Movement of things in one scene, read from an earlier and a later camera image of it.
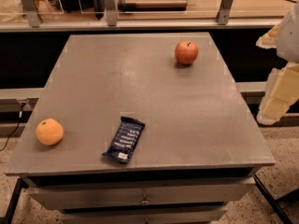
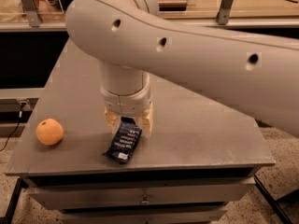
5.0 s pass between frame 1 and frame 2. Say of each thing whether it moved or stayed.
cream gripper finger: moved
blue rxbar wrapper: stayed
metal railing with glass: stayed
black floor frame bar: stayed
